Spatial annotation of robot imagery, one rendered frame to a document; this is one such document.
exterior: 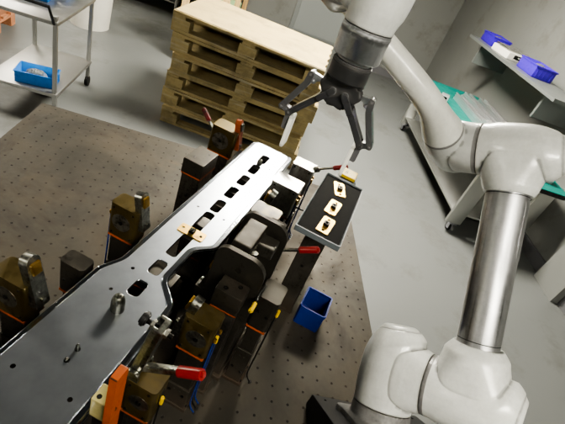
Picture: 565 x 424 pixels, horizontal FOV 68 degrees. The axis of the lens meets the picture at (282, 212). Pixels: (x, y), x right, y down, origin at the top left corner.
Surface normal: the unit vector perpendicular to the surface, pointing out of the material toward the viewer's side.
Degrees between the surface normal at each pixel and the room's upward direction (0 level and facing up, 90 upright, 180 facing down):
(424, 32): 90
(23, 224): 0
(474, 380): 60
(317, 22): 90
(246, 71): 90
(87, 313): 0
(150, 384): 0
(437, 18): 90
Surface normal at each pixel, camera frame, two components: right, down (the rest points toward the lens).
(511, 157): -0.55, -0.04
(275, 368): 0.33, -0.76
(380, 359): -0.57, -0.29
